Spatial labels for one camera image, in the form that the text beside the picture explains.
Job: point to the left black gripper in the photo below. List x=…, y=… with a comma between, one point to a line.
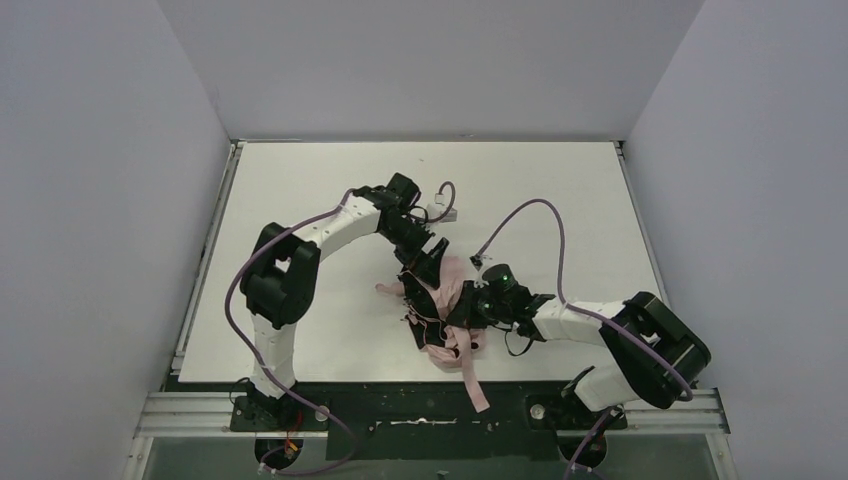
x=428, y=263

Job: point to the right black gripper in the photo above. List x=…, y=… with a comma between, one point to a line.
x=466, y=304

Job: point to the pink folding umbrella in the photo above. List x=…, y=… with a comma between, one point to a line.
x=451, y=348

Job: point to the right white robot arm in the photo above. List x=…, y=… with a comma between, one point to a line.
x=656, y=356

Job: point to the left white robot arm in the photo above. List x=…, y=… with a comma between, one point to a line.
x=278, y=281

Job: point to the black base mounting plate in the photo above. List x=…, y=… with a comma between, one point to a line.
x=534, y=420

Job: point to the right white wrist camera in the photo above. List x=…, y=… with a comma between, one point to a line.
x=480, y=262

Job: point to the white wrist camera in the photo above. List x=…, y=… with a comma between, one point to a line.
x=480, y=262
x=441, y=209

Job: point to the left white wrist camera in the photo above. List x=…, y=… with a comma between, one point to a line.
x=441, y=209

